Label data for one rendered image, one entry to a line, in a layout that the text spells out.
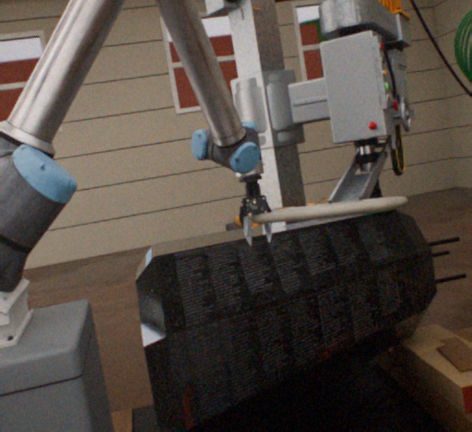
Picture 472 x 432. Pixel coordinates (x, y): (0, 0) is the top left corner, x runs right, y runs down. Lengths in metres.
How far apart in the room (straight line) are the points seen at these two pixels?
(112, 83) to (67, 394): 7.40
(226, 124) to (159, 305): 0.80
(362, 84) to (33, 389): 1.66
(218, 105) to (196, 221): 6.98
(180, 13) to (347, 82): 1.11
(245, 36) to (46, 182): 2.05
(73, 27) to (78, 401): 0.81
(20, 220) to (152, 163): 7.10
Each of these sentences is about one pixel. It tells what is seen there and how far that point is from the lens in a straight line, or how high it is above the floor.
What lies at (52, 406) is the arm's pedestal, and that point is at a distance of 1.13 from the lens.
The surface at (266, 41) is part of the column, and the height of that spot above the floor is 1.72.
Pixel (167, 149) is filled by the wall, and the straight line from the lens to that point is 8.26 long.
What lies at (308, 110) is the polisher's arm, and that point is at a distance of 2.95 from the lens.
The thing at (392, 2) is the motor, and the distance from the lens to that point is 3.00.
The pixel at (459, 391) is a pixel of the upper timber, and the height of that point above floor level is 0.23.
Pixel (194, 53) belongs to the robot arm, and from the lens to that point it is 1.34.
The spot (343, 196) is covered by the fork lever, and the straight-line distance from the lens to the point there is 2.09.
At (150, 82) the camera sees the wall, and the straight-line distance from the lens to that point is 8.35.
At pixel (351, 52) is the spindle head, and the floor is 1.48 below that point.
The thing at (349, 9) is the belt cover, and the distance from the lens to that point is 2.29.
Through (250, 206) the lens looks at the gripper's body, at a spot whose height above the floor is 0.99.
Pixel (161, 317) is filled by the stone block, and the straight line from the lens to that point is 1.94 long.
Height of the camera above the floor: 1.15
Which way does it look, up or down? 4 degrees down
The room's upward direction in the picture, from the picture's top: 9 degrees counter-clockwise
